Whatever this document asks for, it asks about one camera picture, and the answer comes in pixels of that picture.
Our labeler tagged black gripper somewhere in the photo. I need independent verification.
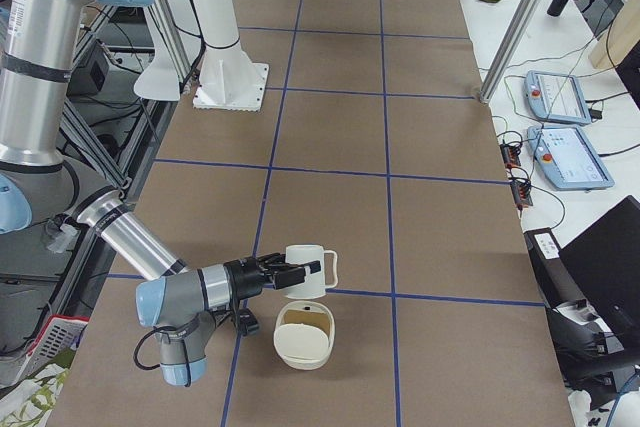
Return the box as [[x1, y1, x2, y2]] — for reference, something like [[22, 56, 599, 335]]
[[223, 252, 321, 300]]

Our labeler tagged white mug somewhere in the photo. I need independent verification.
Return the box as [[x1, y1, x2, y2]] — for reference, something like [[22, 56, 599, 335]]
[[283, 244, 339, 300]]

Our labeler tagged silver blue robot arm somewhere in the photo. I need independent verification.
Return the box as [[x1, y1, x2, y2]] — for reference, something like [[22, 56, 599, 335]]
[[1, 0, 321, 386]]

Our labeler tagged cream lidded bin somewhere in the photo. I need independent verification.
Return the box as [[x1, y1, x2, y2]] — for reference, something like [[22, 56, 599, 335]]
[[273, 300, 336, 371]]

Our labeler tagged upper teach pendant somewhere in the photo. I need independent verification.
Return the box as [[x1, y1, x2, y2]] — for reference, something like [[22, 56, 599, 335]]
[[524, 70, 591, 125]]

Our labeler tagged teach pendant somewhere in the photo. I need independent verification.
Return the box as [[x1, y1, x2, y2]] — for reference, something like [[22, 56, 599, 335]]
[[524, 70, 591, 125], [527, 125, 615, 191]]

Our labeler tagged white plastic basket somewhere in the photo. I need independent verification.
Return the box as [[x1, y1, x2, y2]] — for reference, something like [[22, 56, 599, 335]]
[[19, 315, 89, 379]]

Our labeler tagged lower teach pendant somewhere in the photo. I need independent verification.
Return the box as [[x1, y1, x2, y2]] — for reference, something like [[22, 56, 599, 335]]
[[527, 125, 615, 191]]

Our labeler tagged orange terminal block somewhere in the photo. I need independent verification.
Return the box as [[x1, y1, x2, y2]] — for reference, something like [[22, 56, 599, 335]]
[[499, 142, 533, 212]]

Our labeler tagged green patterned cloth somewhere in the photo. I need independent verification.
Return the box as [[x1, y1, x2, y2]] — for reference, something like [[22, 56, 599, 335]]
[[1, 348, 75, 426]]

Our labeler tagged black office chair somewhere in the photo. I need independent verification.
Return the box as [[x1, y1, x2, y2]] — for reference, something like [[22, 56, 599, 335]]
[[524, 196, 639, 408]]

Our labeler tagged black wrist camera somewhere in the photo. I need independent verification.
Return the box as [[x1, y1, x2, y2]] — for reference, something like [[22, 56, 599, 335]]
[[234, 308, 260, 337]]

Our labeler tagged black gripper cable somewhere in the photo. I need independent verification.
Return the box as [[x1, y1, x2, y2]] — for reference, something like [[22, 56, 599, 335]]
[[131, 291, 241, 373]]

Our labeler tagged aluminium frame post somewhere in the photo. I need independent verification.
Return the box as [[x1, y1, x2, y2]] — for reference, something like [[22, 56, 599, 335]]
[[478, 0, 540, 104]]

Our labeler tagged white pedestal column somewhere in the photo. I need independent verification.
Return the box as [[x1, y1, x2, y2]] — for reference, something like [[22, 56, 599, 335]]
[[193, 0, 269, 111]]

